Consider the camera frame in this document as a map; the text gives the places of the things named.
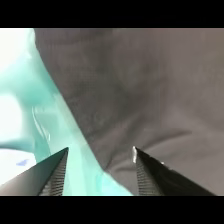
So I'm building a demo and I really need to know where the grey garment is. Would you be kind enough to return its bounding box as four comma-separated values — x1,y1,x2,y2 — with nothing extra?
33,28,224,197

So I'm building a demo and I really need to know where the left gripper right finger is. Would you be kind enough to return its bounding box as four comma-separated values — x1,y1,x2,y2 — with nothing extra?
132,146,216,197

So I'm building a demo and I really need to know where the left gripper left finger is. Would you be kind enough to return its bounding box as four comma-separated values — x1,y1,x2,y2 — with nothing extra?
0,146,70,197

